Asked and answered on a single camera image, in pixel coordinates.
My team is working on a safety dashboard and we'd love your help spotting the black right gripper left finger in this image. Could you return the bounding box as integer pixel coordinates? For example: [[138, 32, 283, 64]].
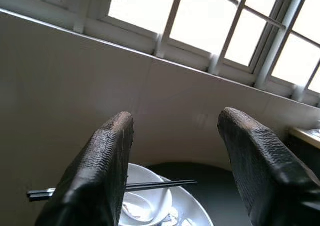
[[34, 110, 135, 226]]

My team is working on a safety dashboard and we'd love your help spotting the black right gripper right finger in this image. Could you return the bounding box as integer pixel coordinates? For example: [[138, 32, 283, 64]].
[[216, 107, 320, 226]]

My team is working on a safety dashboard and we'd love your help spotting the white bowl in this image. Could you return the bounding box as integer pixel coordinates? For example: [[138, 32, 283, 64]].
[[119, 162, 174, 226]]

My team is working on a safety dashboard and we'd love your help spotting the beige kitchen countertop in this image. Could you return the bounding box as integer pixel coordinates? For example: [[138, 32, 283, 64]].
[[288, 127, 320, 149]]

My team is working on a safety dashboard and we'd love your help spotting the white ceramic spoon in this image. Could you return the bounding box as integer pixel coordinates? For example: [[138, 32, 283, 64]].
[[121, 185, 166, 223]]

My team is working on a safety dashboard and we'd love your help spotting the round black table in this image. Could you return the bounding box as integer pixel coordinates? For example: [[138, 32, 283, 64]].
[[144, 162, 251, 226]]

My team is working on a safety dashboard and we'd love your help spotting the black chopstick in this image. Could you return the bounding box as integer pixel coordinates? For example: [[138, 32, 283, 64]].
[[28, 182, 198, 202], [26, 179, 198, 197]]

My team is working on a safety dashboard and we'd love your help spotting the white plate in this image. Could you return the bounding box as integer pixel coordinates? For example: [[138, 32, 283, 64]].
[[159, 175, 215, 226]]

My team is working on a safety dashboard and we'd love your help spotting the white window frame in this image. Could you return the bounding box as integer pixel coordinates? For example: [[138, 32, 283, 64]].
[[0, 0, 320, 103]]

